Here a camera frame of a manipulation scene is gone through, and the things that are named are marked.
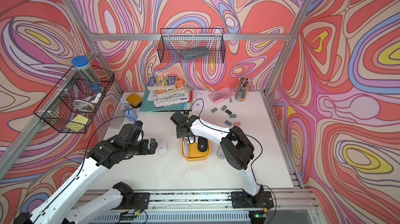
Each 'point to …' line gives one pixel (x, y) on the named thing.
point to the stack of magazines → (167, 91)
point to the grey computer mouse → (220, 152)
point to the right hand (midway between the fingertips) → (187, 135)
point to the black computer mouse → (202, 144)
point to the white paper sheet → (198, 104)
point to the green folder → (149, 106)
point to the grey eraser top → (224, 107)
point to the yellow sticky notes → (78, 123)
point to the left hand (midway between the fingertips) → (151, 144)
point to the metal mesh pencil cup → (244, 84)
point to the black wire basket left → (71, 107)
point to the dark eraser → (228, 111)
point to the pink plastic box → (217, 96)
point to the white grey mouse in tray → (186, 147)
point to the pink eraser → (237, 123)
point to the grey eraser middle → (233, 115)
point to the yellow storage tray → (195, 159)
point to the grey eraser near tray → (228, 123)
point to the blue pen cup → (131, 113)
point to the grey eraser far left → (214, 109)
